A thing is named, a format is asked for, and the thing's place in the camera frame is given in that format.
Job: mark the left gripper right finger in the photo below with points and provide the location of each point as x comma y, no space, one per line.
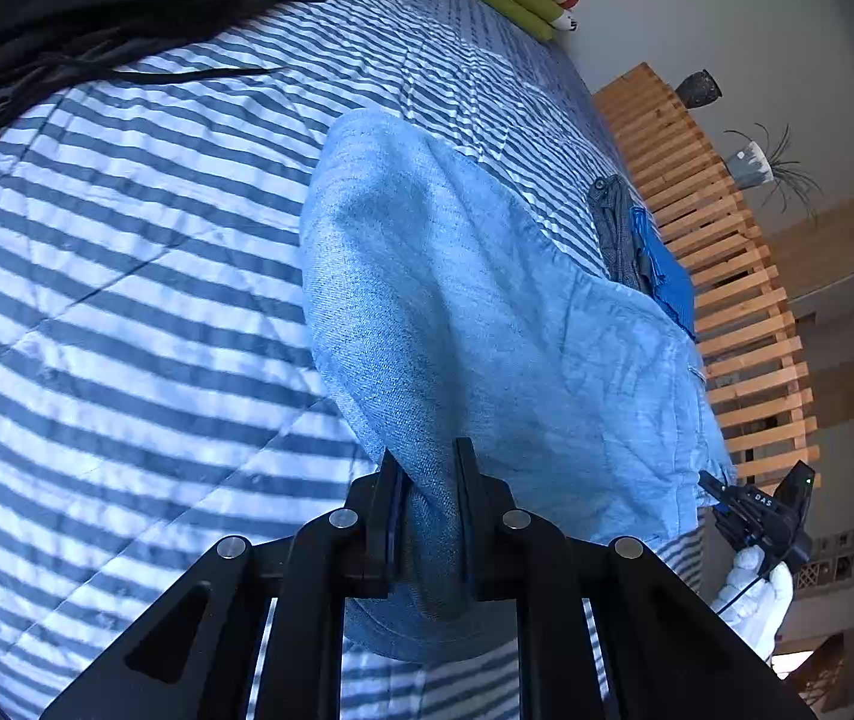
482,502

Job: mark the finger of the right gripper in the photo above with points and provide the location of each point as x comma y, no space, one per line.
714,488

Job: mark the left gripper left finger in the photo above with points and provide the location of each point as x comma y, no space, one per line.
374,549

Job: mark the light blue denim garment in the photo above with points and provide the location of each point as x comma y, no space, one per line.
438,310

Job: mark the white gloved right hand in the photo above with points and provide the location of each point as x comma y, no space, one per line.
754,605

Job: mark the blue folded garment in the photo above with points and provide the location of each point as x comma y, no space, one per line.
664,279

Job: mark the grey folded garment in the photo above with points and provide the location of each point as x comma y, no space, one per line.
612,206

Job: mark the wooden wardrobe cabinet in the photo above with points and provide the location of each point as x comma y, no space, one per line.
817,253

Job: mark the blue striped bed sheet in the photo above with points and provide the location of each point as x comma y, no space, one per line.
156,390

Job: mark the white pot spider plant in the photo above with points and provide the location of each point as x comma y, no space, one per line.
768,164

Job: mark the dark ceramic vase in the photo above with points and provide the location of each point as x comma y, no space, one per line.
699,89

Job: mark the black camera box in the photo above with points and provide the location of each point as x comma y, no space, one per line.
795,492

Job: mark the wooden slatted bed rail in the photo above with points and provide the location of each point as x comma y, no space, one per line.
758,382

